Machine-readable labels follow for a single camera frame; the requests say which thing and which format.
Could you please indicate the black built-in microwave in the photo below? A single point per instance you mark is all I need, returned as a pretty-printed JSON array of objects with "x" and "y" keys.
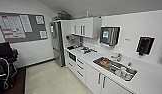
[{"x": 72, "y": 56}]

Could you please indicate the black coffee maker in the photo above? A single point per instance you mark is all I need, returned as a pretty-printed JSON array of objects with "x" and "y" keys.
[{"x": 69, "y": 39}]

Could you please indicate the white wide drawer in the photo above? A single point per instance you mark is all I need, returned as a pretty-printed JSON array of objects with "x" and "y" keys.
[{"x": 70, "y": 65}]

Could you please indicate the stainless steel refrigerator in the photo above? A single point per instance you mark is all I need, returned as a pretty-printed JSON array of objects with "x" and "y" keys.
[{"x": 57, "y": 43}]

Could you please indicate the white kitchen drawer unit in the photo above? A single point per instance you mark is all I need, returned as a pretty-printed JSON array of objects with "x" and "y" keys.
[{"x": 84, "y": 71}]

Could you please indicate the bowl with orange leftovers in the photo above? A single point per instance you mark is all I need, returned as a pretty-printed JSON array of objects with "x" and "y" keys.
[{"x": 105, "y": 62}]

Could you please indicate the grey paper towel dispenser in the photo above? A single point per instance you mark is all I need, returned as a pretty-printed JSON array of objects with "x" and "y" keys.
[{"x": 108, "y": 36}]

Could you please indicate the light blue spray bottle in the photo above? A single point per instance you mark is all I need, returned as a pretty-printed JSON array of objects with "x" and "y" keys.
[{"x": 87, "y": 14}]

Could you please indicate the white two-door base cabinet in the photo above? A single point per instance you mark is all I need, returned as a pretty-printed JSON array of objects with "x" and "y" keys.
[{"x": 92, "y": 81}]

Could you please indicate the chrome sink faucet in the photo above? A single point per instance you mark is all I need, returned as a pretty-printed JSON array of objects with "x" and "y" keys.
[{"x": 116, "y": 57}]

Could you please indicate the stainless steel sink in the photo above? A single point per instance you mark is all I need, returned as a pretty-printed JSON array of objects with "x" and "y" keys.
[{"x": 112, "y": 68}]

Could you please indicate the white printed notice sheet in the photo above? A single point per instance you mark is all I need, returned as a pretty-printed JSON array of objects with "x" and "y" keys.
[
  {"x": 26, "y": 23},
  {"x": 39, "y": 20},
  {"x": 43, "y": 34}
]

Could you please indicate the white dirty plate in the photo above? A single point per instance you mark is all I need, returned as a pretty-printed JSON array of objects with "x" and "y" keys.
[{"x": 124, "y": 72}]

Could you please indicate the small chrome soap pump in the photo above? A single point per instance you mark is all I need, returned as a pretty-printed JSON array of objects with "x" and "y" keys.
[{"x": 130, "y": 64}]

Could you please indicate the red and white calendar sheet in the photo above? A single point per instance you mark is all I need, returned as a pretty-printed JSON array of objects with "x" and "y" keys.
[{"x": 10, "y": 28}]

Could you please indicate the white wall cabinet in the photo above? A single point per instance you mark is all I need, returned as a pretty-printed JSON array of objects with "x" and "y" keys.
[{"x": 92, "y": 28}]

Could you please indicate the small white wall label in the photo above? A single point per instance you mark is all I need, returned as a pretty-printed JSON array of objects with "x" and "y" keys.
[{"x": 127, "y": 39}]

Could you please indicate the grey wall frame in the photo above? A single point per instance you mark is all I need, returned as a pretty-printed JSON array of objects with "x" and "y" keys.
[{"x": 33, "y": 36}]

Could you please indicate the black wall soap dispenser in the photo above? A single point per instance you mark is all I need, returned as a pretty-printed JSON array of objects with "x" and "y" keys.
[{"x": 145, "y": 45}]

